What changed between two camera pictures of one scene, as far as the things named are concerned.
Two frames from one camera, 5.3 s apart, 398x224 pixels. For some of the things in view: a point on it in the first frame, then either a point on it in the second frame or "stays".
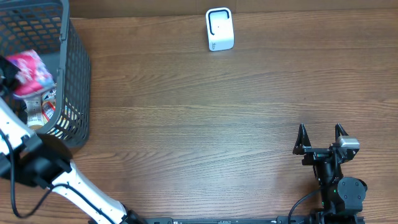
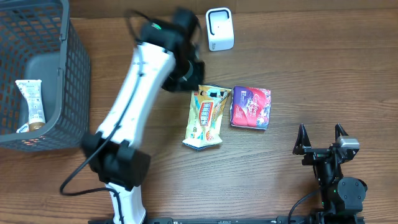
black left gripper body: x=8 y=71 -> x=186 y=76
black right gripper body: x=315 y=154 stays
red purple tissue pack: x=35 y=78 -> x=250 y=107
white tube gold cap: x=34 y=112 stays
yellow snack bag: x=48 y=104 -> x=204 y=123
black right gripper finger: x=339 y=131 stays
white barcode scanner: x=219 y=27 stays
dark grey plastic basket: x=45 y=27 stays
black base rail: x=241 y=219 stays
